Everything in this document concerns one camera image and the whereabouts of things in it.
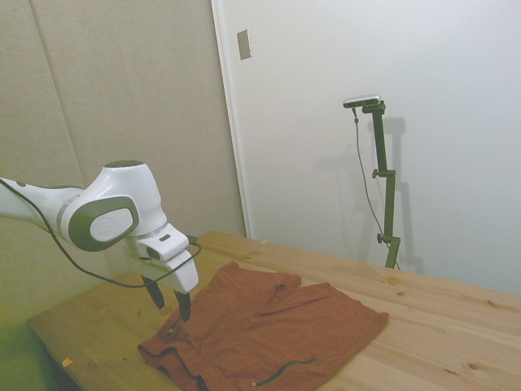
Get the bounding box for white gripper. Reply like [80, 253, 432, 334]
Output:
[129, 248, 201, 323]

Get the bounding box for rust red shorts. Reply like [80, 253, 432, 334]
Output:
[137, 261, 390, 391]

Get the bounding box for white door frame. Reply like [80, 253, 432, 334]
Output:
[210, 0, 254, 239]

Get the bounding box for dark olive camera stand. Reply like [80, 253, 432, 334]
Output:
[361, 100, 403, 270]

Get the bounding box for grey camera cable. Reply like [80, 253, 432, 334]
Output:
[352, 106, 387, 239]

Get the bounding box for grey wall plate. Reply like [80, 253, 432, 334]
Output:
[236, 29, 254, 61]

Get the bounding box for silver grey camera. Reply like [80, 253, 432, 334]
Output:
[343, 93, 383, 109]

